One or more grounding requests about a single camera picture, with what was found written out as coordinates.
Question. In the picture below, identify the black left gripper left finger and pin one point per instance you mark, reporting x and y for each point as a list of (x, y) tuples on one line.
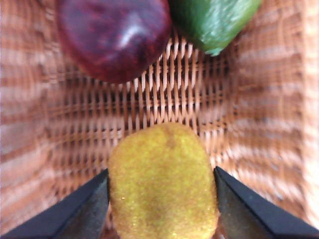
[(69, 216)]

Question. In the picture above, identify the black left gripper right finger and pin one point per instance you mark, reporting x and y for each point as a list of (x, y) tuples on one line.
[(254, 216)]

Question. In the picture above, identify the brown kiwi fruit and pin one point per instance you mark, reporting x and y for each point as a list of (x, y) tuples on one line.
[(162, 186)]

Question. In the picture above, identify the brown wicker basket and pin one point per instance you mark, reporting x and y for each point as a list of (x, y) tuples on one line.
[(269, 124)]

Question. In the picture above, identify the dark purple plum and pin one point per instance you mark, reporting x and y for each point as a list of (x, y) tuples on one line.
[(112, 37)]

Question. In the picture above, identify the green avocado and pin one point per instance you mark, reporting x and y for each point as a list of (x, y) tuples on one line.
[(214, 22)]

